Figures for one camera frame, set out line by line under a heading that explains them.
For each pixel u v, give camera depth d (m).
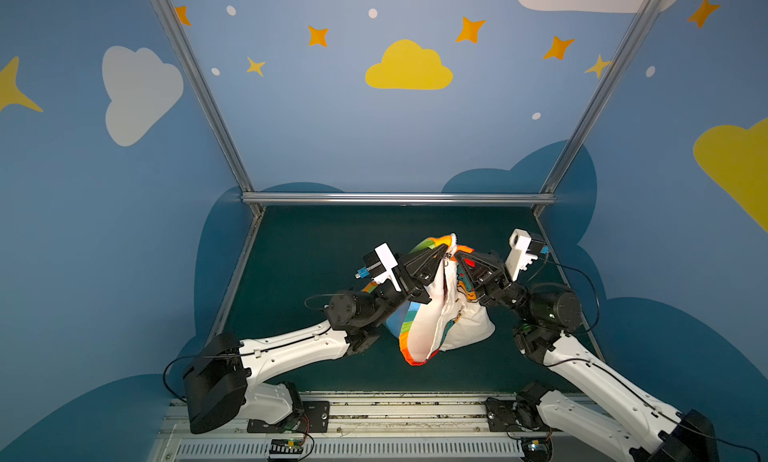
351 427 0.73
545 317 0.49
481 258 0.52
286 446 0.72
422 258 0.49
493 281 0.53
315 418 0.73
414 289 0.47
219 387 0.40
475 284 0.54
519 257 0.51
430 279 0.51
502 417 0.75
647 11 0.72
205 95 0.86
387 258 0.44
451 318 0.62
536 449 0.73
